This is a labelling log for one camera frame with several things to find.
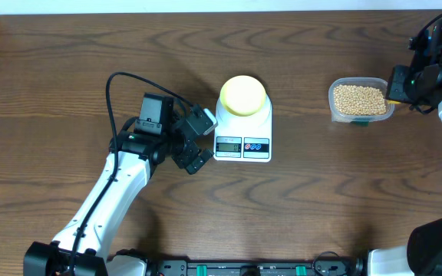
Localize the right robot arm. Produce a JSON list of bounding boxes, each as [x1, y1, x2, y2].
[[366, 14, 442, 275]]

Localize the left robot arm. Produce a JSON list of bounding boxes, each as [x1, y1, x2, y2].
[[23, 104, 217, 275]]

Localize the white digital kitchen scale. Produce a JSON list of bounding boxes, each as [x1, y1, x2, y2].
[[213, 95, 272, 163]]

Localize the pale yellow bowl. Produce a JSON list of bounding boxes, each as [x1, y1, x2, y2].
[[219, 75, 267, 117]]

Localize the clear plastic container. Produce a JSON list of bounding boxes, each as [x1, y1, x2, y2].
[[328, 77, 394, 123]]

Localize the soybeans in container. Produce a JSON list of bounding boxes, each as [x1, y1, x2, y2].
[[334, 85, 387, 116]]

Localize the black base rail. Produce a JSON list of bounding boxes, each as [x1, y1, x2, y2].
[[105, 258, 368, 276]]

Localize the left black cable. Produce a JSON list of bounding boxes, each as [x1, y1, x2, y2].
[[67, 71, 195, 276]]

